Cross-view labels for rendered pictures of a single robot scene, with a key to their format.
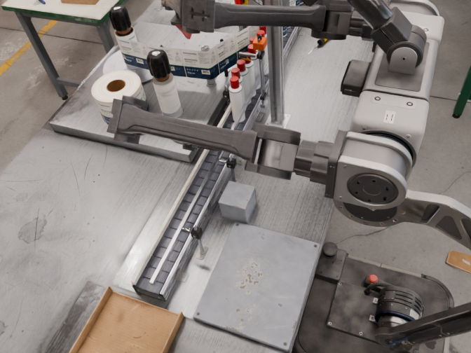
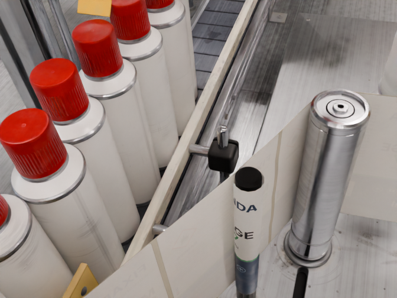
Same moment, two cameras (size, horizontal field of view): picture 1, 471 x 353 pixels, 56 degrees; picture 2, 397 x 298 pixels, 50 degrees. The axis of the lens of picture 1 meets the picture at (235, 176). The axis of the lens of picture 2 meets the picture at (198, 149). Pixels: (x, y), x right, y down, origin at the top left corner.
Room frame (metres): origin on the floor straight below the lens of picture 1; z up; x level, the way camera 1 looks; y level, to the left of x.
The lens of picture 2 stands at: (1.76, -0.07, 1.26)
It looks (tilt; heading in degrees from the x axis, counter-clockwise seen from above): 49 degrees down; 175
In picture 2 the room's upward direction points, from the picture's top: 7 degrees counter-clockwise
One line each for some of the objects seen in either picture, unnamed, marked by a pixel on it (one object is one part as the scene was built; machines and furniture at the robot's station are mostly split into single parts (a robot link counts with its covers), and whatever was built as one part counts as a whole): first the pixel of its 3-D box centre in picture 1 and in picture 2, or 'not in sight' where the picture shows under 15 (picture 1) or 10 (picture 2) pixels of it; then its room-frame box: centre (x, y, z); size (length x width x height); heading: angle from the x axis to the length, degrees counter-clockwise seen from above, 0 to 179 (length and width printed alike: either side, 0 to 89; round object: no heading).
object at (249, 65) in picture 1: (248, 75); (120, 123); (1.47, -0.12, 0.98); 0.05 x 0.05 x 0.20
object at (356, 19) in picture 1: (368, 23); not in sight; (1.00, -0.40, 1.45); 0.09 x 0.08 x 0.12; 152
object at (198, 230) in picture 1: (192, 238); not in sight; (0.78, 0.17, 0.91); 0.07 x 0.03 x 0.16; 62
